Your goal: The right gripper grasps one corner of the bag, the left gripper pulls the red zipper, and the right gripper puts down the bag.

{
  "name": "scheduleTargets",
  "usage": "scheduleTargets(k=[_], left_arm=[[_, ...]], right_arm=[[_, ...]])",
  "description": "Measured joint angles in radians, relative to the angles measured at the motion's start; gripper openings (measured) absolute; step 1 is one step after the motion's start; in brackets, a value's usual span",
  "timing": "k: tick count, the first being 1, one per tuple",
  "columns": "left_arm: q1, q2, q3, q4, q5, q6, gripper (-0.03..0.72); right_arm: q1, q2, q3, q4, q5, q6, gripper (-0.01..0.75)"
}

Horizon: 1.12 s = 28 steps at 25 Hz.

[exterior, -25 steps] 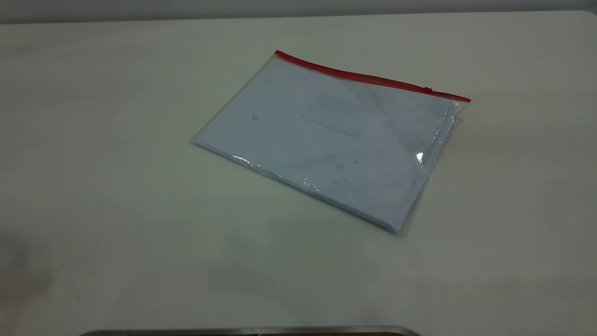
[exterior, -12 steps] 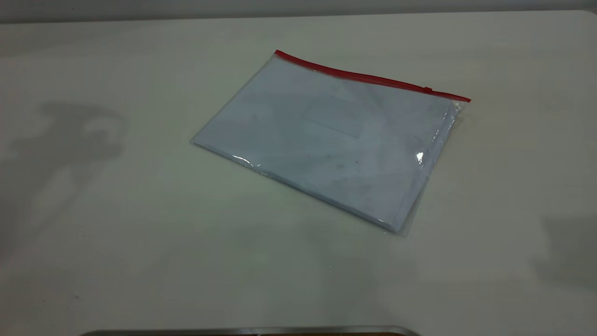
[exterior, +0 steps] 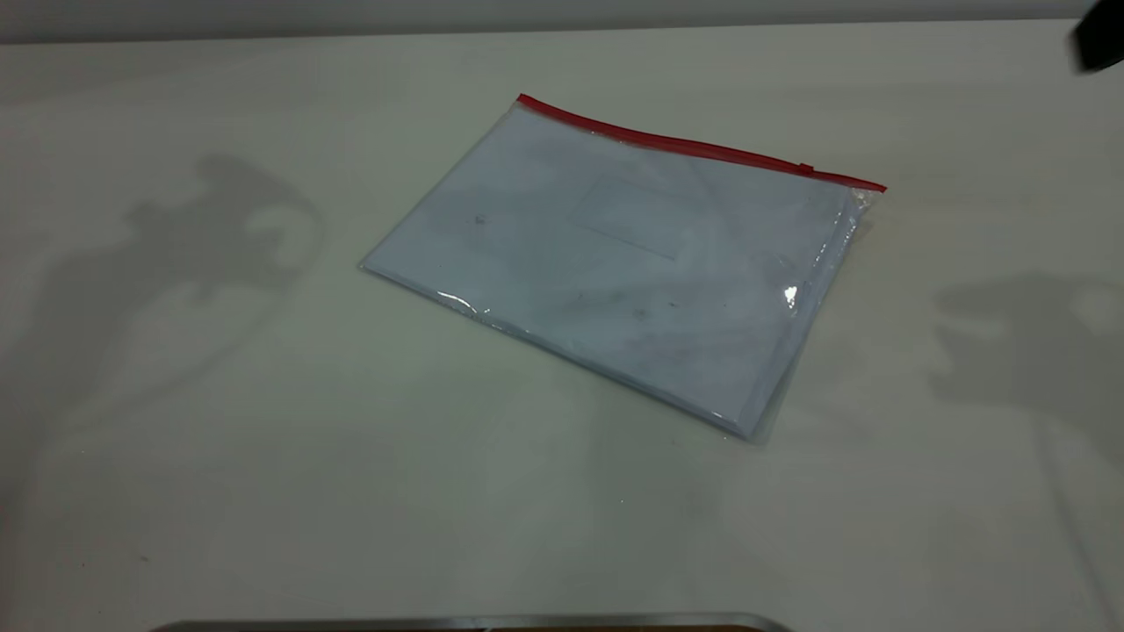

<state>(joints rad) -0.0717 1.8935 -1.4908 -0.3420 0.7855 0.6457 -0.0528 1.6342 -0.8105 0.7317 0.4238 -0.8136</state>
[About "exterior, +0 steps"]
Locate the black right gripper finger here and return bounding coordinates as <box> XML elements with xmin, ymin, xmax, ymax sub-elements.
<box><xmin>1071</xmin><ymin>0</ymin><xmax>1124</xmax><ymax>75</ymax></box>

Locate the clear plastic zipper bag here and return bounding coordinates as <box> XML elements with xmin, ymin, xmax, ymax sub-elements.
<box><xmin>358</xmin><ymin>93</ymin><xmax>888</xmax><ymax>444</ymax></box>

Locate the silver metal edge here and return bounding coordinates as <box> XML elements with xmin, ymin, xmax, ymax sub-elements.
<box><xmin>149</xmin><ymin>612</ymin><xmax>793</xmax><ymax>632</ymax></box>

